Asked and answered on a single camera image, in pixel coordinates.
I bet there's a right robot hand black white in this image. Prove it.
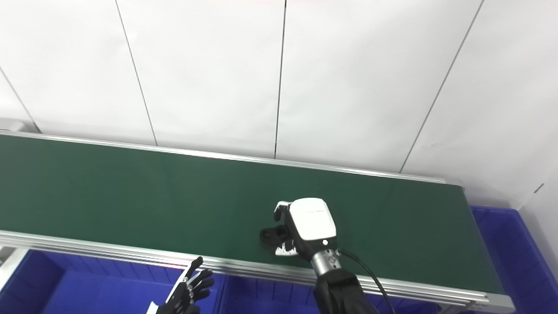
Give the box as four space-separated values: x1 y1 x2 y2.
273 197 339 263

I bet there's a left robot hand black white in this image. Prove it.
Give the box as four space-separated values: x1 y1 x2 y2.
146 256 215 314

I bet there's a black flange part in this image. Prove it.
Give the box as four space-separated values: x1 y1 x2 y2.
259 224 293 247

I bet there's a green conveyor belt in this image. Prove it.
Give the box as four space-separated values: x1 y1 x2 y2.
0 135 504 294
0 130 516 314

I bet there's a long blue plastic bin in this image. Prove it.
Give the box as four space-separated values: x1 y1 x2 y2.
470 205 558 314

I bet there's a grey conveyor end housing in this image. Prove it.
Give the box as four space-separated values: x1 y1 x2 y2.
0 117 27 133

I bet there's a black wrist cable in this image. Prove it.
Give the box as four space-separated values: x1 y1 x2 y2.
337 248 398 314

